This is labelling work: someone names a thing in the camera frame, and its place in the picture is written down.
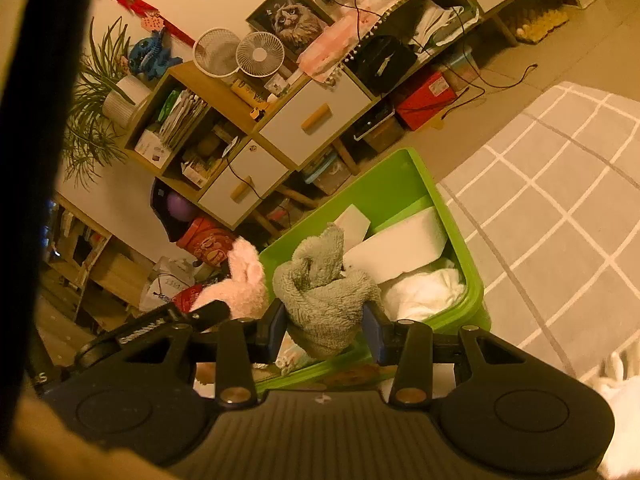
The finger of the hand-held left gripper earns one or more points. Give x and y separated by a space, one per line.
205 314

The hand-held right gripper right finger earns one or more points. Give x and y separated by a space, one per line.
372 335

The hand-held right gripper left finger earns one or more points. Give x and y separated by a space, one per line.
272 330

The pink plush toy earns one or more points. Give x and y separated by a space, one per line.
245 280

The grey fluffy towel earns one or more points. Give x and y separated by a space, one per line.
320 305

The white cloth bundle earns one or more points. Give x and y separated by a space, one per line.
425 295

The white foam block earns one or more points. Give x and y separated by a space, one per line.
400 245

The pink foam block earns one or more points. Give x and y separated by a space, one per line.
352 222

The green plastic box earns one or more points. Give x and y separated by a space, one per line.
400 180

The red patterned box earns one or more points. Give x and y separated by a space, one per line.
187 297

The white plastic bag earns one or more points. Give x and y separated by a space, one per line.
165 280

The red cylindrical tin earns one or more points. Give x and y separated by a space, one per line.
205 242

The light wooden shelf unit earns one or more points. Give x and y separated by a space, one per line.
100 265

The purple ball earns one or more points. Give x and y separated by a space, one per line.
179 206

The dark fabric bag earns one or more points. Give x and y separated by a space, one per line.
160 210

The small clear storage box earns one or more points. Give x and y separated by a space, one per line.
285 212

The clear storage box blue lid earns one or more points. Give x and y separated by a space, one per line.
327 175

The small white box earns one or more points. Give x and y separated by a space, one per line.
150 150

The stack of papers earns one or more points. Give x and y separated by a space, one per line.
182 115

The dark storage box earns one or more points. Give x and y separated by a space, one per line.
377 127

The grey checked blanket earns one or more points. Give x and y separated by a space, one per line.
550 210

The tall wooden cabinet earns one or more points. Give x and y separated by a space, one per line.
220 95

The green potted plant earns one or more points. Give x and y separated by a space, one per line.
95 110

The yellow can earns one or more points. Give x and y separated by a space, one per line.
250 92

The white ribbed plant pot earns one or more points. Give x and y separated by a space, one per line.
125 102

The red cardboard box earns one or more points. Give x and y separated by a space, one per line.
425 100

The white mesh fan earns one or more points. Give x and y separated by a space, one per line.
216 52

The blue plush toy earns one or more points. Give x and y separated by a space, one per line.
150 57

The white desk fan with base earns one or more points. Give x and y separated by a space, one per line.
260 55

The black bag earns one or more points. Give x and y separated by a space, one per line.
380 65

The pink fringed cloth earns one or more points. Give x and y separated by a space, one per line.
330 45

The framed cat picture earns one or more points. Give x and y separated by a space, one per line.
292 20

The white folded clothes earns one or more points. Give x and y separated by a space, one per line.
440 25

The egg tray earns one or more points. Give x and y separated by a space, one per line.
542 25

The red wall decoration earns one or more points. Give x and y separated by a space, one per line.
135 5

